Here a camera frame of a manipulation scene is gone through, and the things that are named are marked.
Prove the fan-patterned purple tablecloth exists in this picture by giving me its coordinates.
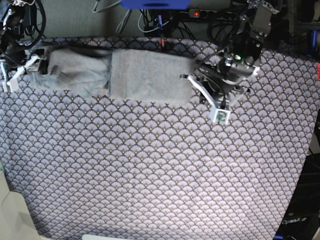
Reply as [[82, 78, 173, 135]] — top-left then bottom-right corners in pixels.
[[0, 50, 320, 240]]

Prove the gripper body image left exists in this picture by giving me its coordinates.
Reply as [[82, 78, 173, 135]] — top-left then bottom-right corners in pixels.
[[4, 46, 45, 75]]

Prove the light grey T-shirt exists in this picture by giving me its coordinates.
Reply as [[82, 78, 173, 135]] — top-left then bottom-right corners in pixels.
[[27, 45, 196, 105]]

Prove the red black table clamp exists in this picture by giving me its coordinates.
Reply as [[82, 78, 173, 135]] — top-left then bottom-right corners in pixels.
[[158, 38, 167, 52]]

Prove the black power strip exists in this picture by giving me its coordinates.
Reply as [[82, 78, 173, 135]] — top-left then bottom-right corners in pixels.
[[188, 9, 236, 20]]

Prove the red clamp at right edge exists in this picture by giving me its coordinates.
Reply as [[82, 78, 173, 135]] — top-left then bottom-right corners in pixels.
[[317, 63, 320, 80]]

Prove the white board at corner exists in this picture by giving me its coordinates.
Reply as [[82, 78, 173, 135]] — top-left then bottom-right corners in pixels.
[[0, 171, 40, 240]]

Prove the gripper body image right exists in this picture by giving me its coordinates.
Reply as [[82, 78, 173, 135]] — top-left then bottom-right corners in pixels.
[[197, 53, 260, 94]]

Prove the black OpenArm box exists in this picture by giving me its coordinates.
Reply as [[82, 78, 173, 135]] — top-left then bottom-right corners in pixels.
[[278, 154, 320, 240]]

